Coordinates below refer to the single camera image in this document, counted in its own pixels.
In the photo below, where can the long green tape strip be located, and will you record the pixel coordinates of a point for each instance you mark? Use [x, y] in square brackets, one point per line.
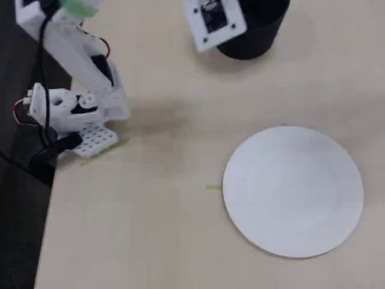
[105, 152]

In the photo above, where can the green tape band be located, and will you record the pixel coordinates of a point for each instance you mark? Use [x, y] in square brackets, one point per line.
[78, 7]

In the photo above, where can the black round bin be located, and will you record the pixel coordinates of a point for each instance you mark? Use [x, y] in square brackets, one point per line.
[261, 36]

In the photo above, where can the short green tape mark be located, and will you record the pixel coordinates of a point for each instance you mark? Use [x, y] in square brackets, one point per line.
[213, 187]

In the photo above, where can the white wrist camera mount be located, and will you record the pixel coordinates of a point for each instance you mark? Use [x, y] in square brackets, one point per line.
[195, 30]

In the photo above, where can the white perforated base plate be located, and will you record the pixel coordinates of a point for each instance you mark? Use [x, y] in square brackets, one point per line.
[96, 140]

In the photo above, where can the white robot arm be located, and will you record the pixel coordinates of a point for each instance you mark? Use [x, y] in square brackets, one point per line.
[78, 66]

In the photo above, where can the black table clamp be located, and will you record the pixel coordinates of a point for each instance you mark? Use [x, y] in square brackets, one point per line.
[45, 155]

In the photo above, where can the white paper plate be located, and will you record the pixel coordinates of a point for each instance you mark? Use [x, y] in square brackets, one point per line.
[291, 192]

